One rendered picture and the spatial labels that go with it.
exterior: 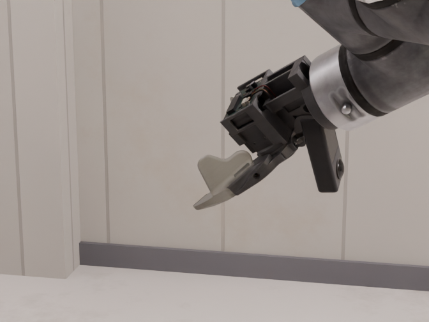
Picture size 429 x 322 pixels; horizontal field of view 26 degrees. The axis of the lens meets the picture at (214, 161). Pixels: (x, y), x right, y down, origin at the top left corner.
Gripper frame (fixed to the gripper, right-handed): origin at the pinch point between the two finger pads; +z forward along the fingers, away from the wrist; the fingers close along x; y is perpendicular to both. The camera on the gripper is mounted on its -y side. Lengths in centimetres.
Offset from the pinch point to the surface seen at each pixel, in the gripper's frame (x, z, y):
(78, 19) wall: -149, 130, -1
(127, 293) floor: -94, 146, -71
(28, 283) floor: -91, 174, -50
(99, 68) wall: -143, 132, -17
